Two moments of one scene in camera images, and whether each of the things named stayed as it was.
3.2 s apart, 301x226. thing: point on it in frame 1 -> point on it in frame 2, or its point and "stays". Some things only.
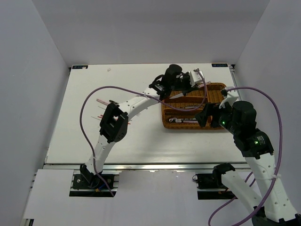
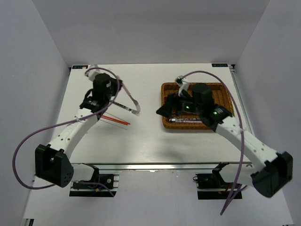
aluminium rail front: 145,165 stays
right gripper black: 211,109 -> 171,99
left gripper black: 188,85 -> 117,84
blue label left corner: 80,67 stays
